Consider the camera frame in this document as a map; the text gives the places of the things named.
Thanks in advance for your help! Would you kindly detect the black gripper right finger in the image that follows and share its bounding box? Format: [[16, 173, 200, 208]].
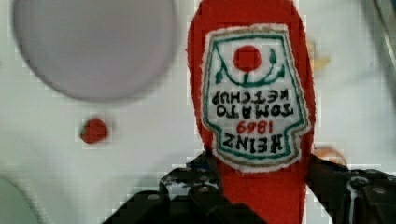
[[306, 155, 396, 224]]

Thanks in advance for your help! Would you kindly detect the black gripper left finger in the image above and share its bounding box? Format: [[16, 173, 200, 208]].
[[103, 152, 267, 224]]

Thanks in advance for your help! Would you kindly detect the red plush ketchup bottle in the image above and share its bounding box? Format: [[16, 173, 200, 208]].
[[187, 0, 316, 224]]

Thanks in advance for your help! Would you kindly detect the grey round plate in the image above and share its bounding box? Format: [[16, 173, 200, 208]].
[[12, 0, 177, 103]]

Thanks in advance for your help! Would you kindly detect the orange slice toy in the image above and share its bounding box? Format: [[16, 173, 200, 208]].
[[313, 147, 347, 166]]

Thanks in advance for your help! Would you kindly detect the small red strawberry toy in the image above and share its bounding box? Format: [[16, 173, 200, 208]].
[[80, 118, 108, 145]]

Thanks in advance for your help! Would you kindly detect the silver toaster oven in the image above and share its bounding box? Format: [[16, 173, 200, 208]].
[[361, 0, 396, 101]]

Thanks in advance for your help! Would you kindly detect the green measuring cup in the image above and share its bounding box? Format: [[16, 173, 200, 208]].
[[0, 179, 39, 224]]

